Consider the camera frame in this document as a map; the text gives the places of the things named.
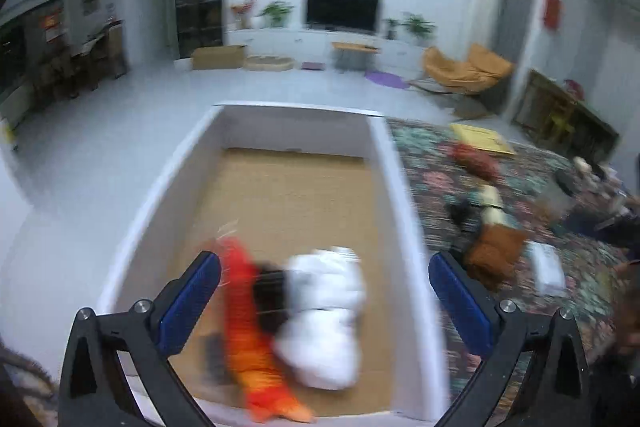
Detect grey mail packet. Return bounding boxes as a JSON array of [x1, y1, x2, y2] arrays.
[[527, 241, 566, 298]]

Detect orange flowers in vase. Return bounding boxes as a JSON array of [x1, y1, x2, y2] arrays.
[[230, 0, 258, 29]]

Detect orange cloth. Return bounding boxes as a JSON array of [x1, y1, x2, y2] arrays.
[[217, 234, 313, 423]]

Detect yellow flat box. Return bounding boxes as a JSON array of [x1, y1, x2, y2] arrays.
[[450, 122, 516, 156]]

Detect yellow rocking chair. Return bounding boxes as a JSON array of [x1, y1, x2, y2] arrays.
[[410, 44, 516, 100]]

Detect cardboard box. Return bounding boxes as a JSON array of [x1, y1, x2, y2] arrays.
[[191, 45, 248, 70]]

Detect dining chairs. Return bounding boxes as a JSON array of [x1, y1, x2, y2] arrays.
[[30, 19, 128, 102]]

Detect purple round mat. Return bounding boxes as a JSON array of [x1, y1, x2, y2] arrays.
[[364, 71, 411, 90]]

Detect large leafy potted plant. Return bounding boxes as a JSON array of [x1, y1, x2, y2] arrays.
[[400, 13, 437, 46]]

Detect red door poster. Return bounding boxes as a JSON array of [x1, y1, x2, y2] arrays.
[[42, 4, 65, 42]]

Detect wooden bench table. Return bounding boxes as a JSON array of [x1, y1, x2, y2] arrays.
[[331, 41, 381, 72]]

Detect white crumpled bag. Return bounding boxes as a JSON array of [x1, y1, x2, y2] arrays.
[[572, 157, 608, 182]]

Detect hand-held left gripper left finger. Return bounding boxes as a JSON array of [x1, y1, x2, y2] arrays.
[[59, 251, 223, 427]]

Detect white television cabinet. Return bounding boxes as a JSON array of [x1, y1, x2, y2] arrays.
[[225, 27, 436, 68]]

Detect grey curtain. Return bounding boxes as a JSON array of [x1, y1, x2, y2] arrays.
[[492, 0, 541, 112]]

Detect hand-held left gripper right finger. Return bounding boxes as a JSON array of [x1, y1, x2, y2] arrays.
[[429, 251, 608, 427]]

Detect red mesh bag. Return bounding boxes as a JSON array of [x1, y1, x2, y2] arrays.
[[450, 143, 503, 180]]

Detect white cloth bundle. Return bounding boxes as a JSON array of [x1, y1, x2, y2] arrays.
[[272, 247, 368, 390]]

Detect brown knitted cloth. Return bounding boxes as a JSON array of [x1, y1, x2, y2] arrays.
[[462, 224, 528, 293]]

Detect red wall hanging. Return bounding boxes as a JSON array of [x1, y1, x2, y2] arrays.
[[544, 0, 563, 30]]

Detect covered standing air conditioner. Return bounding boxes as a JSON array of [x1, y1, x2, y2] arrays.
[[472, 0, 507, 62]]

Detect black television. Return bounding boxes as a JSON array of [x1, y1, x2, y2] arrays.
[[305, 0, 383, 35]]

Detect white storage box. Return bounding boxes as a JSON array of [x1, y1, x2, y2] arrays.
[[95, 101, 451, 423]]

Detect green small chair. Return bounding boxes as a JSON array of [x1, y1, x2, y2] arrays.
[[542, 99, 576, 140]]

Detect round beige cushion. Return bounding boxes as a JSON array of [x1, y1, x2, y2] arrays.
[[243, 55, 294, 72]]

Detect green potted plant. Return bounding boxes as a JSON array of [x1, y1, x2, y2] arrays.
[[260, 1, 296, 28]]

